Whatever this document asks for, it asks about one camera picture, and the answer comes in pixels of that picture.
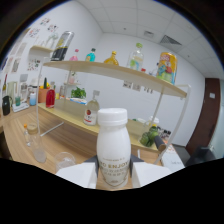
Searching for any white milk bottle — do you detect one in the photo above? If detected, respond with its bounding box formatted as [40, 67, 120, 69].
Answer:
[96, 107, 132, 189]

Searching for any clear bottle orange cap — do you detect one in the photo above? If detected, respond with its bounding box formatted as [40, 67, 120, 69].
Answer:
[22, 123, 31, 148]

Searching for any white notebook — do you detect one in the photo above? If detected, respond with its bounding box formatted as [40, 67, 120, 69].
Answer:
[160, 143, 186, 173]

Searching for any dark cylindrical tool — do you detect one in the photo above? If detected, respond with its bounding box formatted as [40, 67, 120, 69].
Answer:
[153, 135, 167, 153]

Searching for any green glass bottle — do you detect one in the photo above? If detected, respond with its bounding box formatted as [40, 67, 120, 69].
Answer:
[139, 123, 160, 148]

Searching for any black chair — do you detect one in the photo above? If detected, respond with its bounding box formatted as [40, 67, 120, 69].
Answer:
[184, 145, 218, 168]

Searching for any clear bottle red label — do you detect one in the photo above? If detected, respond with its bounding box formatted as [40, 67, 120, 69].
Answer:
[83, 89, 101, 126]

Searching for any blue rimmed bowl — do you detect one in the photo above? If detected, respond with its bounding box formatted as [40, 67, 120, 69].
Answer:
[66, 96, 88, 105]

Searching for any brown door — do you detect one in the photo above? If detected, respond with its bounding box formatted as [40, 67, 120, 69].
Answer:
[185, 77, 222, 156]

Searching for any red liquid bottle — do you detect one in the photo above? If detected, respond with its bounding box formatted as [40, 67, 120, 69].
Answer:
[45, 84, 56, 109]

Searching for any potted green plant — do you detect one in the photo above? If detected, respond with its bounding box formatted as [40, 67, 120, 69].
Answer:
[70, 86, 87, 100]

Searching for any small white blue bottle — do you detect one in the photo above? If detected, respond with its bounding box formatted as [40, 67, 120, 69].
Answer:
[29, 92, 37, 107]

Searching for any white kitchen scale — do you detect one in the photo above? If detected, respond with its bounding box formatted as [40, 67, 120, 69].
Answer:
[12, 101, 30, 113]

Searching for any small white vase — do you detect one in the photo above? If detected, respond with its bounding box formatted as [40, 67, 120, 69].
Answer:
[68, 71, 77, 85]

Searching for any black kettle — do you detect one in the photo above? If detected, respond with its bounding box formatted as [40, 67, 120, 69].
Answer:
[1, 95, 14, 117]

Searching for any white kitchen appliance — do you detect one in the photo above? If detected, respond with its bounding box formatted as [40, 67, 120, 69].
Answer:
[28, 78, 44, 89]

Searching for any clear bottle blue cap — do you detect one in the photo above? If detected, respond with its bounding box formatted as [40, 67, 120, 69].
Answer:
[148, 62, 159, 76]

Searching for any yellow colourful can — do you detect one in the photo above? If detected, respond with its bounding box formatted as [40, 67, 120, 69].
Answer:
[155, 51, 178, 86]

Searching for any two-tier wooden shelf rack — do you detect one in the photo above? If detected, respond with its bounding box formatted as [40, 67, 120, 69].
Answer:
[34, 59, 192, 166]

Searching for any clear bottle green cap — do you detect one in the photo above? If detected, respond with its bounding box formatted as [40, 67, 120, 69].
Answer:
[126, 42, 145, 72]

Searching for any small pink bottle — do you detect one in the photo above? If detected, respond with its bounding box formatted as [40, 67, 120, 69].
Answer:
[68, 48, 80, 62]

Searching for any small teal bottle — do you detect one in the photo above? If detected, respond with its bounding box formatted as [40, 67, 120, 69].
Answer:
[84, 47, 97, 63]

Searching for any amber bottle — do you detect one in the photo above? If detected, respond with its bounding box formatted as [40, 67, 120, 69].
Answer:
[103, 50, 120, 66]

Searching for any large silver black can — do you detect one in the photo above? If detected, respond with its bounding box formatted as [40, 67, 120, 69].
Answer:
[49, 30, 75, 62]

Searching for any ceiling air vent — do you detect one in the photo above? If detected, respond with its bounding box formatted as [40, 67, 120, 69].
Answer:
[159, 34, 183, 47]

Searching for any white vase with flowers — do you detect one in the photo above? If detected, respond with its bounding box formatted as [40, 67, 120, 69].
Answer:
[44, 32, 59, 50]

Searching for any wooden wall shelf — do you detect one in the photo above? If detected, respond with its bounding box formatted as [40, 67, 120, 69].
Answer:
[29, 44, 54, 54]

